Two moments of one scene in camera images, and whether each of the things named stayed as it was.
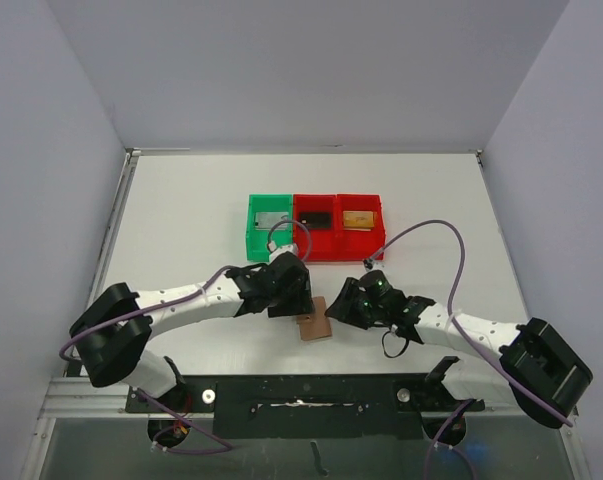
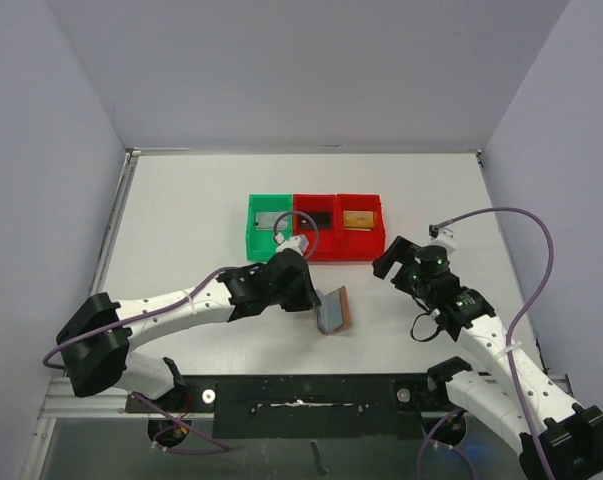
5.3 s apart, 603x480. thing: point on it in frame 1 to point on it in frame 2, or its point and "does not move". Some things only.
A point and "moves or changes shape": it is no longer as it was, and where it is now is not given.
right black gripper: [351, 304] to [398, 260]
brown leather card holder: [316, 325] moves or changes shape
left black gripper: [298, 298] does not move
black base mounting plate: [309, 406] does not move
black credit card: [316, 220] does not move
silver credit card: [266, 220] does not move
